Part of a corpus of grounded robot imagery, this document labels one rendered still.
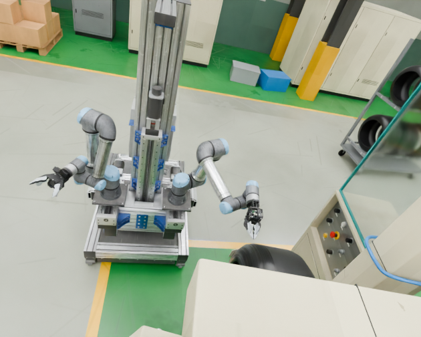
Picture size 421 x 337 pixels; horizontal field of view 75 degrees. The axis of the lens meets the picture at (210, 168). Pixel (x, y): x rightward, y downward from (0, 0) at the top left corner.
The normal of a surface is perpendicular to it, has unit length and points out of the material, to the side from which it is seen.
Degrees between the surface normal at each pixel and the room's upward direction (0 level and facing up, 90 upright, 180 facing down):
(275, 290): 0
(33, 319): 0
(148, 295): 0
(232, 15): 90
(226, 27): 90
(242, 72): 90
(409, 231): 90
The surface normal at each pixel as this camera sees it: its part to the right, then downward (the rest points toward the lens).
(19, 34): 0.08, 0.66
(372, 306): 0.23, -0.74
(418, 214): -0.97, -0.21
